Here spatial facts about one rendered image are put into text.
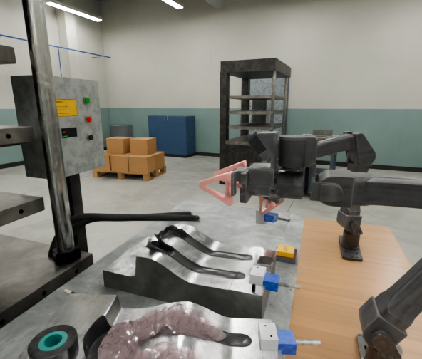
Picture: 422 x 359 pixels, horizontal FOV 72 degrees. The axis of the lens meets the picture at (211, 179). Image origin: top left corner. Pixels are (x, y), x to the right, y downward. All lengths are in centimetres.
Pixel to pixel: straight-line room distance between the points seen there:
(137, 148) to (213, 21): 400
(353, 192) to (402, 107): 679
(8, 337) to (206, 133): 746
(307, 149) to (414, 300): 35
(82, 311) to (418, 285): 69
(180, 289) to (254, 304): 21
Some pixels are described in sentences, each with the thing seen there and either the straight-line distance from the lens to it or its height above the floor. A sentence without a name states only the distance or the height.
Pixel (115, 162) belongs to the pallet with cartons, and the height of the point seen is 31.
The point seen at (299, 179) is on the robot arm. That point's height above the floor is 122.
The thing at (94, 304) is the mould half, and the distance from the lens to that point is 78.
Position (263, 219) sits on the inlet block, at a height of 93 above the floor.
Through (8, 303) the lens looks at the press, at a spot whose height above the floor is 78.
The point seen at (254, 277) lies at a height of 91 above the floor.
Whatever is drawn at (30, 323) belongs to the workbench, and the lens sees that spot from 98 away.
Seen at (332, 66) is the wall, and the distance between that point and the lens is 733.
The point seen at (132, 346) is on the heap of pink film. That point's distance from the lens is 68.
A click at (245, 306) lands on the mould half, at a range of 83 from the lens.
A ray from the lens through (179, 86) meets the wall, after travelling 846.
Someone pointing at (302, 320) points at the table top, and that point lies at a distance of 90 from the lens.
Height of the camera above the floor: 136
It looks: 14 degrees down
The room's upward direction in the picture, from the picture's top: straight up
